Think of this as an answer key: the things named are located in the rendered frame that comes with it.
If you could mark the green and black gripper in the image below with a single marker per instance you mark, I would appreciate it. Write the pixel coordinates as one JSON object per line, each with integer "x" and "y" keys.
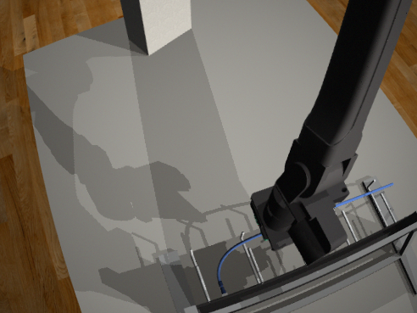
{"x": 275, "y": 229}

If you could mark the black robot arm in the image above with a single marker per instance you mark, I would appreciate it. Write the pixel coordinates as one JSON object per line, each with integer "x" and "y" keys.
{"x": 333, "y": 129}

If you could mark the blue cable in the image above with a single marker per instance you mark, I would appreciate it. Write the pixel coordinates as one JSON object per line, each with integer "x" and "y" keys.
{"x": 258, "y": 235}

